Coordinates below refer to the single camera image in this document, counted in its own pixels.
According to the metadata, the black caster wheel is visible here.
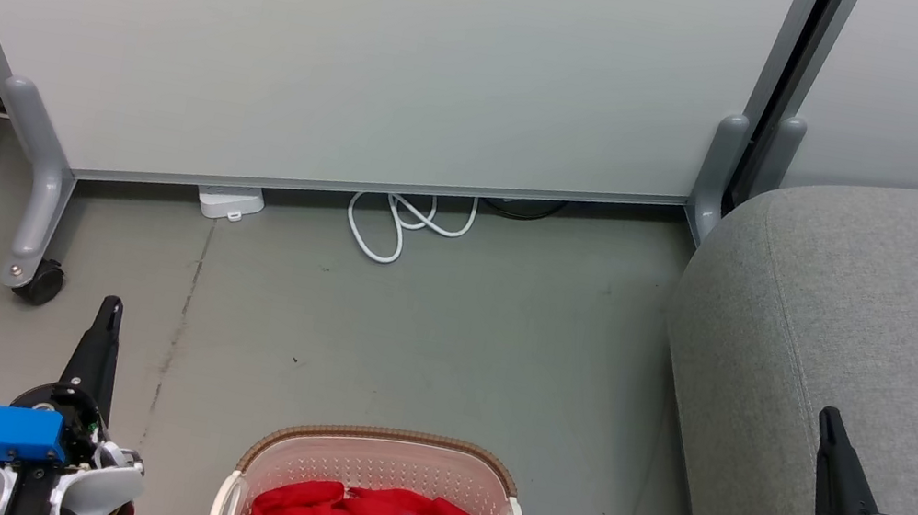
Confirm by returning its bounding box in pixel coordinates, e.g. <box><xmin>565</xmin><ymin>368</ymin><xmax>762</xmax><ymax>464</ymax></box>
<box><xmin>8</xmin><ymin>254</ymin><xmax>69</xmax><ymax>311</ymax></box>

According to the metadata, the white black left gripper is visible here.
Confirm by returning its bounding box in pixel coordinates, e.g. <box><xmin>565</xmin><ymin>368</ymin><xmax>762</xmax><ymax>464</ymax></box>
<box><xmin>0</xmin><ymin>278</ymin><xmax>175</xmax><ymax>515</ymax></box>

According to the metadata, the looped white cable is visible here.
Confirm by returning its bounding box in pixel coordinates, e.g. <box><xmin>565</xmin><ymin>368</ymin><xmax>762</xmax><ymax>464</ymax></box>
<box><xmin>339</xmin><ymin>177</ymin><xmax>482</xmax><ymax>280</ymax></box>

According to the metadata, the grey partition leg with caster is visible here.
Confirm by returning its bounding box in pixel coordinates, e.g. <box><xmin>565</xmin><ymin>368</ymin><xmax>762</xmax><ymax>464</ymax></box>
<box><xmin>0</xmin><ymin>73</ymin><xmax>93</xmax><ymax>296</ymax></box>

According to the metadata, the short grey partition leg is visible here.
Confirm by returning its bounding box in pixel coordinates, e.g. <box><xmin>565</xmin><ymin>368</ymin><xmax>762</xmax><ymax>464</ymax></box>
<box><xmin>680</xmin><ymin>108</ymin><xmax>755</xmax><ymax>250</ymax></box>
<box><xmin>746</xmin><ymin>110</ymin><xmax>810</xmax><ymax>210</ymax></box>

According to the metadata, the white power adapter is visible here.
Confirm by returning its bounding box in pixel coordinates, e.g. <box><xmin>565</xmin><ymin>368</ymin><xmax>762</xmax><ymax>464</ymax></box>
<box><xmin>193</xmin><ymin>177</ymin><xmax>269</xmax><ymax>228</ymax></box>

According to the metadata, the black cable under partition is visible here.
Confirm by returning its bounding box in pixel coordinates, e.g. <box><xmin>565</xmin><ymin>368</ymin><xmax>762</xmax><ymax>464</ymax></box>
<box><xmin>479</xmin><ymin>187</ymin><xmax>571</xmax><ymax>229</ymax></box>

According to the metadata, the white perforated laundry basket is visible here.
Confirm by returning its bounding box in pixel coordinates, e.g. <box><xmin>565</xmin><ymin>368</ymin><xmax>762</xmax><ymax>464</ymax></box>
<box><xmin>209</xmin><ymin>402</ymin><xmax>545</xmax><ymax>515</ymax></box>

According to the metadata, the large white partition panel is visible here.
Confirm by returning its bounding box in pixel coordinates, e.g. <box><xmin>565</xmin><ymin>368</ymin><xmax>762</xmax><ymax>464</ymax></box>
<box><xmin>0</xmin><ymin>0</ymin><xmax>825</xmax><ymax>298</ymax></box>

